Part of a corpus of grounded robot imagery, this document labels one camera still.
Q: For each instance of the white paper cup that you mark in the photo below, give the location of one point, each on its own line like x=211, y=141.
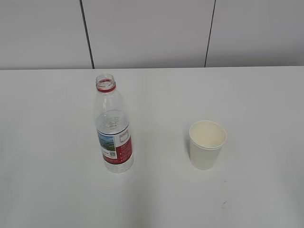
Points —
x=206, y=140

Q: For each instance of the clear plastic water bottle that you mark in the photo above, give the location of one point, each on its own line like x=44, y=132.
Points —
x=112, y=125

